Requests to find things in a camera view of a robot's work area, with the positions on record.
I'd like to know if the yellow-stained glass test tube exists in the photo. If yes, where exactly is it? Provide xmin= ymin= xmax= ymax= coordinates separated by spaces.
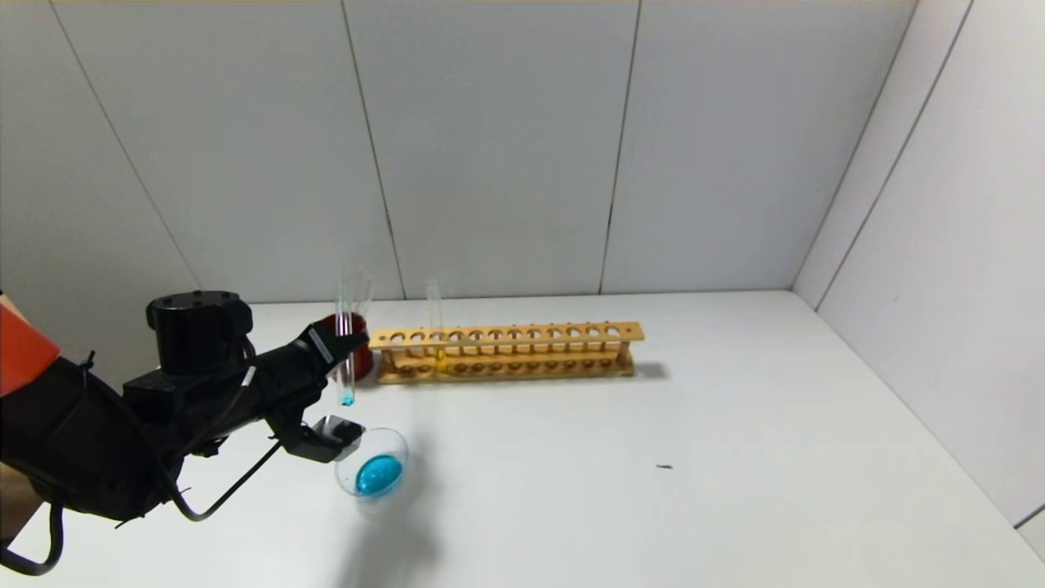
xmin=425 ymin=282 xmax=450 ymax=374

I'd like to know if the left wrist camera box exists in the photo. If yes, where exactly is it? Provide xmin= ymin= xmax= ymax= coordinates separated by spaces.
xmin=282 ymin=415 xmax=365 ymax=465

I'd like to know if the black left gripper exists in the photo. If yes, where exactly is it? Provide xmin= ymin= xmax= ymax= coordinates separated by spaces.
xmin=253 ymin=320 xmax=370 ymax=406

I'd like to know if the blue-stained glass test tube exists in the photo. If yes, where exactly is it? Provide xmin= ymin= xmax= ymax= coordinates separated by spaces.
xmin=336 ymin=276 xmax=358 ymax=408

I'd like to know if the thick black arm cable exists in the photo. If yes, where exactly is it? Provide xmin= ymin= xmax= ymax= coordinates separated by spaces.
xmin=0 ymin=497 xmax=65 ymax=577

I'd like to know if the red plastic cup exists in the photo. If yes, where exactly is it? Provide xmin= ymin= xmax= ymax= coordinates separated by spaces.
xmin=322 ymin=313 xmax=376 ymax=383

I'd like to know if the wooden test tube rack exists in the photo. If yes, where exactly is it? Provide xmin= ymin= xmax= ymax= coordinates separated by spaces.
xmin=369 ymin=321 xmax=645 ymax=385

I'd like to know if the clear glass beaker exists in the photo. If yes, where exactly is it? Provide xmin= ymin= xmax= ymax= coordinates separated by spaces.
xmin=335 ymin=427 xmax=411 ymax=497

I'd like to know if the thin black camera cable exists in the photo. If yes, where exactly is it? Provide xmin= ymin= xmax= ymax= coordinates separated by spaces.
xmin=159 ymin=437 xmax=287 ymax=523

